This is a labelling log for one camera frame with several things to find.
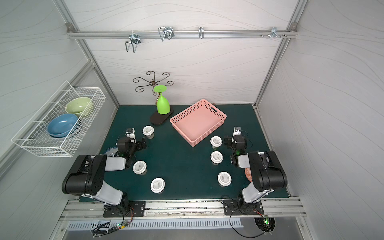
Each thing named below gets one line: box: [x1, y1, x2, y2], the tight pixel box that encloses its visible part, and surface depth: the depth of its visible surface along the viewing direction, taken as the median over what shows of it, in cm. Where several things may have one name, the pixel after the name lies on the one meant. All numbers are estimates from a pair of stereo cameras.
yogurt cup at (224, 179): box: [217, 171, 232, 187], surface depth 78 cm
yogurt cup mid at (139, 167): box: [133, 160, 147, 176], surface depth 83 cm
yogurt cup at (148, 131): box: [142, 125, 155, 140], surface depth 98 cm
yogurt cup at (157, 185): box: [150, 177, 166, 194], surface depth 76 cm
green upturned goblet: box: [153, 85, 171, 115], surface depth 91 cm
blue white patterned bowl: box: [103, 146, 119, 157], surface depth 92 cm
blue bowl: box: [47, 113, 78, 138], surface depth 65 cm
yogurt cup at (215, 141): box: [210, 135, 223, 150], surface depth 94 cm
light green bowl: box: [65, 97, 93, 117], surface depth 73 cm
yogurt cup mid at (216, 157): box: [210, 150, 224, 166], surface depth 87 cm
